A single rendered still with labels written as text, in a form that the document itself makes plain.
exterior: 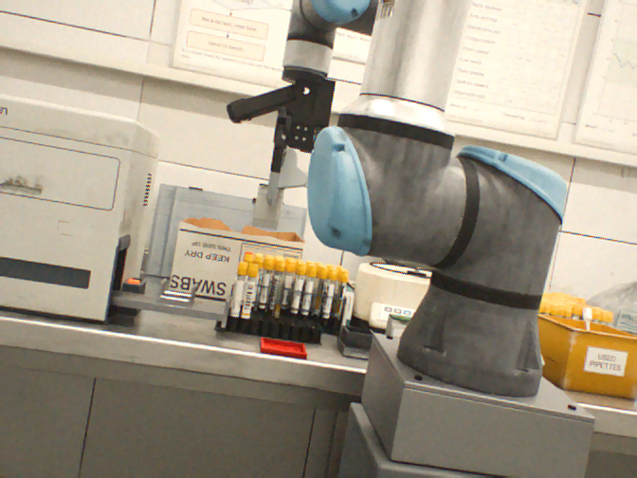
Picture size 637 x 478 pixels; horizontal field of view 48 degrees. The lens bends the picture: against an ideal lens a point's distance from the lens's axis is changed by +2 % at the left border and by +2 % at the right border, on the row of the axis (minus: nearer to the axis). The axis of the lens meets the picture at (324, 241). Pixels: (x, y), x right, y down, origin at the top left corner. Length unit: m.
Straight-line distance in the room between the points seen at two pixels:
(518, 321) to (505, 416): 0.09
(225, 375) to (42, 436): 0.87
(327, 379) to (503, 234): 0.43
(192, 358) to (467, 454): 0.46
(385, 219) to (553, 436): 0.27
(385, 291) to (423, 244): 0.69
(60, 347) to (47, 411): 0.77
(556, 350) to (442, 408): 0.57
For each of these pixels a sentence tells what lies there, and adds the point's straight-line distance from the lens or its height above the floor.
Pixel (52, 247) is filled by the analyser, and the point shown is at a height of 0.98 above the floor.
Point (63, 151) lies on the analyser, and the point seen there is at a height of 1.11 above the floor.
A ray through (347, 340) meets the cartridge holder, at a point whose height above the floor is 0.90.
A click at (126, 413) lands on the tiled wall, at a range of 1.79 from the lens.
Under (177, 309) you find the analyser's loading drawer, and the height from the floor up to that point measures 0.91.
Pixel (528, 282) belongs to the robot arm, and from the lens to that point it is 0.74.
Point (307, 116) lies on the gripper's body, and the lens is 1.11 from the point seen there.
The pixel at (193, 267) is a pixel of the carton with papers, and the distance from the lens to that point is 1.36.
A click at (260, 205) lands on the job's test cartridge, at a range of 1.12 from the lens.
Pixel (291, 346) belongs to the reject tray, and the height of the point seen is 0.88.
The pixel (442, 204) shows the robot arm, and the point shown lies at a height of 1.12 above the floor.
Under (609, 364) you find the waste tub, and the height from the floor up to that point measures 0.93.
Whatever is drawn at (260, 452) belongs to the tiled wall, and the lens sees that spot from 1.80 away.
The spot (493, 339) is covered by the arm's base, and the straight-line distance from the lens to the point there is 0.72.
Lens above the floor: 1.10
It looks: 3 degrees down
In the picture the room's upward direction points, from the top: 10 degrees clockwise
